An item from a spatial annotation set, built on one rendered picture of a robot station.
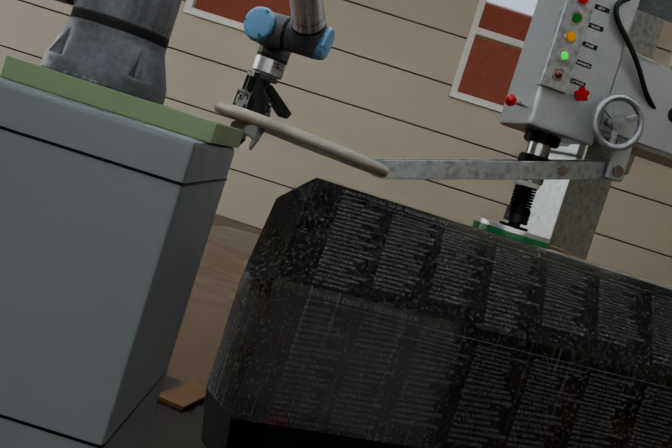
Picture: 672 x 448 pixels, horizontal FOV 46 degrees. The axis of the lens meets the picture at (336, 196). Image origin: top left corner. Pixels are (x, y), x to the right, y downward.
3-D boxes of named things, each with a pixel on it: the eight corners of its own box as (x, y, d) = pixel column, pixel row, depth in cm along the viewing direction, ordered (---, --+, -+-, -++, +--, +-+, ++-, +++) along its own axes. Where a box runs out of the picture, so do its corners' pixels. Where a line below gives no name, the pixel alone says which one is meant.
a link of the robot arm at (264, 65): (274, 62, 232) (293, 68, 225) (268, 78, 233) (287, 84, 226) (250, 52, 226) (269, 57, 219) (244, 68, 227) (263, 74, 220)
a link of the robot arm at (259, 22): (285, 11, 207) (300, 22, 218) (246, 0, 210) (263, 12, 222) (274, 46, 207) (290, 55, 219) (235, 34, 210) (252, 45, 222)
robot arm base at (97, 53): (150, 101, 115) (170, 35, 115) (21, 60, 114) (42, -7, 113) (172, 107, 134) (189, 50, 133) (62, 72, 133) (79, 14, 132)
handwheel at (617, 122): (616, 156, 220) (633, 104, 220) (636, 158, 211) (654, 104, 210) (569, 140, 217) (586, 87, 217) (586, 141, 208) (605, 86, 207)
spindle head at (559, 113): (601, 168, 239) (648, 25, 238) (642, 173, 218) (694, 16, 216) (493, 132, 232) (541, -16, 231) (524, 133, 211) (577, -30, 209)
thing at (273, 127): (364, 172, 240) (367, 162, 240) (407, 185, 192) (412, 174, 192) (210, 110, 230) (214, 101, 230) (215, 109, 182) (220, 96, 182)
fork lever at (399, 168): (595, 175, 238) (596, 158, 237) (630, 180, 219) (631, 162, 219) (368, 175, 225) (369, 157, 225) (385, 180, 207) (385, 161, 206)
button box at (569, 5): (561, 94, 213) (595, -9, 211) (566, 93, 210) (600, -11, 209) (535, 84, 211) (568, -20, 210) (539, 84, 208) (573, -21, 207)
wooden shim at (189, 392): (189, 384, 270) (190, 380, 270) (215, 395, 268) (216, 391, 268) (154, 399, 246) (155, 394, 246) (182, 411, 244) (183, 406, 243)
